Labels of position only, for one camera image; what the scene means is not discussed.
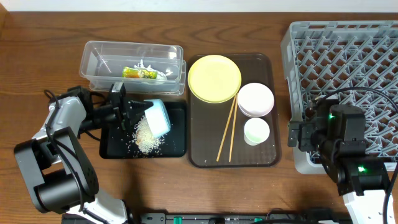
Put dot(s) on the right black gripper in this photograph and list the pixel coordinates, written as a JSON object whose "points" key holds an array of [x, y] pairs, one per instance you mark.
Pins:
{"points": [[308, 129]]}

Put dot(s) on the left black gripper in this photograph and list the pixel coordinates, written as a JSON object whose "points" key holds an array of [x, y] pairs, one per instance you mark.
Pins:
{"points": [[122, 109]]}

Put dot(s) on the light blue bowl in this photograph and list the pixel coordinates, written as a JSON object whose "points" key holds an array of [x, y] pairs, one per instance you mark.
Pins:
{"points": [[158, 118]]}

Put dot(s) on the rice food waste pile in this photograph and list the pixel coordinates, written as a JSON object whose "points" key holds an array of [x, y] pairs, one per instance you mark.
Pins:
{"points": [[143, 139]]}

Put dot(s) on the yellow green snack wrapper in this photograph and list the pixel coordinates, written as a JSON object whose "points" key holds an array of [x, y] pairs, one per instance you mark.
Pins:
{"points": [[139, 73]]}

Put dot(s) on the white plastic bag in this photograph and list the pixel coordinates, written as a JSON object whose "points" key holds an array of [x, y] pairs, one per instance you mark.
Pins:
{"points": [[160, 75]]}

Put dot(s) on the white green cup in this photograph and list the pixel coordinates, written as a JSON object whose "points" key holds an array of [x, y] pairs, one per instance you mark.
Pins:
{"points": [[256, 131]]}

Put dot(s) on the pink shallow bowl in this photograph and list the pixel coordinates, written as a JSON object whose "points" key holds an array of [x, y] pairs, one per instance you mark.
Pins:
{"points": [[255, 100]]}

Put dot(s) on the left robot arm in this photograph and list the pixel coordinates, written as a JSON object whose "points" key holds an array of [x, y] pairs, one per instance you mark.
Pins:
{"points": [[57, 173]]}

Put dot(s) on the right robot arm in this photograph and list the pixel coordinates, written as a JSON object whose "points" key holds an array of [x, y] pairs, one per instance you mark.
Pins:
{"points": [[336, 132]]}

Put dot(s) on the black waste tray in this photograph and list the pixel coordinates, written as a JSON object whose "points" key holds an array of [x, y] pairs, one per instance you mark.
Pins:
{"points": [[117, 144]]}

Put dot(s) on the clear plastic waste bin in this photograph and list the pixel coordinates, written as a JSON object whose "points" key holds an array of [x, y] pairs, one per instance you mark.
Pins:
{"points": [[103, 63]]}

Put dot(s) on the grey dishwasher rack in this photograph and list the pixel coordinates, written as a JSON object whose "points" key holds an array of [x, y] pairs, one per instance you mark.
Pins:
{"points": [[358, 60]]}

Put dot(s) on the brown serving tray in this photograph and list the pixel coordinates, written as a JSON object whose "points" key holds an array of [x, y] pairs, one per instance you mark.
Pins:
{"points": [[206, 126]]}

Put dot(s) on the right wooden chopstick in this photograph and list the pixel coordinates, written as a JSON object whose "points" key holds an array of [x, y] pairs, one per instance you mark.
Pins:
{"points": [[233, 127]]}

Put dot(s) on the yellow round plate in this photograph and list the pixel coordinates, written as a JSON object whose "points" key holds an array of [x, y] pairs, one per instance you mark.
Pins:
{"points": [[214, 79]]}

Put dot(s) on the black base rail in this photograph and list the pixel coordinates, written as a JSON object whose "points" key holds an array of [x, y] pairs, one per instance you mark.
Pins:
{"points": [[276, 215]]}

